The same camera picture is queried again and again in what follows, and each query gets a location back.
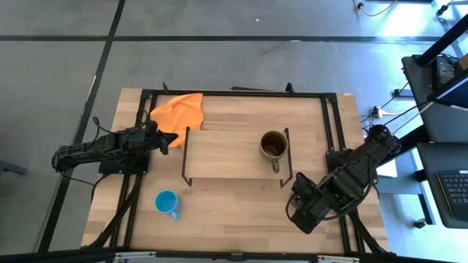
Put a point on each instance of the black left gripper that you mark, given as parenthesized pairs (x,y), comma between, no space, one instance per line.
(150,137)

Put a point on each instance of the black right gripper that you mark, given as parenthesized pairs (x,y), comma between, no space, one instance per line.
(309,215)

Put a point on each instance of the small blue mug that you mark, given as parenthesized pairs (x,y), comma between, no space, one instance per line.
(166,202)

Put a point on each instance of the large olive green glazed mug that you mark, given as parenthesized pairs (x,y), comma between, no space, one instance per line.
(274,146)

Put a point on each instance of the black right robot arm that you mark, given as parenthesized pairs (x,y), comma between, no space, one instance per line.
(365,164)

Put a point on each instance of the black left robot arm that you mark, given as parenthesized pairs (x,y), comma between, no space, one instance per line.
(91,149)

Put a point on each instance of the orange cloth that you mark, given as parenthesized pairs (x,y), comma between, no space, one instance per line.
(179,113)

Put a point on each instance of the black overhead rig bar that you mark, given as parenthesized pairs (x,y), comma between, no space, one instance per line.
(234,257)

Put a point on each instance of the black caster wheel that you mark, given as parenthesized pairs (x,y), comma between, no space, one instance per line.
(420,223)

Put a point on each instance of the white power strip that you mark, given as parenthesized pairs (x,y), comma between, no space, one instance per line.
(378,111)

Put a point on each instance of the grey desk with keyboard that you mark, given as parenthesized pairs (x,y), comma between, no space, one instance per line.
(429,164)

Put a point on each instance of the black keyboard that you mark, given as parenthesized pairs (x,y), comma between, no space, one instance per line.
(457,193)

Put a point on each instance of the grey furniture foot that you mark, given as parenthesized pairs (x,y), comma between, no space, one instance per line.
(11,167)

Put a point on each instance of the grey desk with laptop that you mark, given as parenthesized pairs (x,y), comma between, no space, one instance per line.
(438,124)

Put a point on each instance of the open laptop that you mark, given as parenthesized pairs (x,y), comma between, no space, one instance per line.
(457,93)

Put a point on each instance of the black box device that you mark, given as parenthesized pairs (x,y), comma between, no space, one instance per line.
(444,71)

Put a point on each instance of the black diagonal beam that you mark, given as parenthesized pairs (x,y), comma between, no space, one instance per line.
(444,40)

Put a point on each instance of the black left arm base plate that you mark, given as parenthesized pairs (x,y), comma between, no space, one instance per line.
(120,166)

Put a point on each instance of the wooden shelf black metal frame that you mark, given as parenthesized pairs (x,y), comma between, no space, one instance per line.
(219,153)

